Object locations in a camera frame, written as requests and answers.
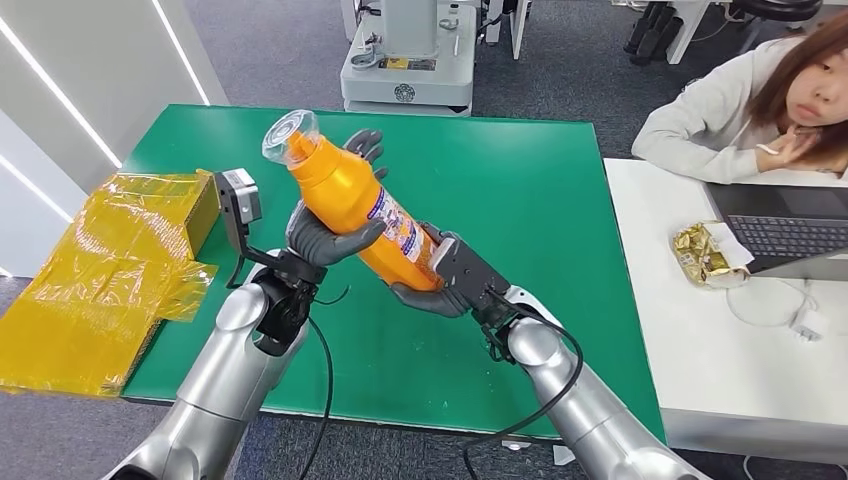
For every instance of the yellow taped cardboard box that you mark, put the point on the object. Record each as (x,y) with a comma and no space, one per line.
(86,298)

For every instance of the person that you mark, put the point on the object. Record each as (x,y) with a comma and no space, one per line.
(702,126)

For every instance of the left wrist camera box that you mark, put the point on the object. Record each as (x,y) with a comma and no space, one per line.
(237,199)

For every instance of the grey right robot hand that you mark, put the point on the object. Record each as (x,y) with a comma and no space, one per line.
(474,278)

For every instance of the dark grey laptop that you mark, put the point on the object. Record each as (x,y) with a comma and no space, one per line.
(782,228)

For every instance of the orange plastic bottle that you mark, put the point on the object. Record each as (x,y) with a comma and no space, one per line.
(344,192)

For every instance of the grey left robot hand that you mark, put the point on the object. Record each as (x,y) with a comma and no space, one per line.
(318,242)

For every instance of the gold foil snack wrapper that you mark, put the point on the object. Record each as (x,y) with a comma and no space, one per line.
(699,255)

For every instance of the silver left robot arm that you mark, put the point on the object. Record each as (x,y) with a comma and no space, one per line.
(225,378)

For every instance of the white floor tape scrap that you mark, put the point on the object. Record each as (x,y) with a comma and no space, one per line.
(563,456)
(515,446)

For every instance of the white charger adapter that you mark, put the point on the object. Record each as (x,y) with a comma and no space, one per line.
(809,326)

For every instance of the white desk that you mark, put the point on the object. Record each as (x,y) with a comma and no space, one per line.
(715,371)

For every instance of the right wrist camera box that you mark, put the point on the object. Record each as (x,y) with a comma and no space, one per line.
(444,257)

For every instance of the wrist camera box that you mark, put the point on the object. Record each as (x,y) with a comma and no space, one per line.
(237,199)
(444,257)

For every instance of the grey wheeled machine base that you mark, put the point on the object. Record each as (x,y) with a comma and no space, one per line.
(411,79)

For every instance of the green table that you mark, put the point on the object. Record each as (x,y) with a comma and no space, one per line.
(517,185)

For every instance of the white furniture leg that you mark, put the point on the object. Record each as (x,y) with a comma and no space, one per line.
(686,30)

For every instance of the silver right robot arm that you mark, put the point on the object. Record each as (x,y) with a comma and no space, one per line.
(583,411)

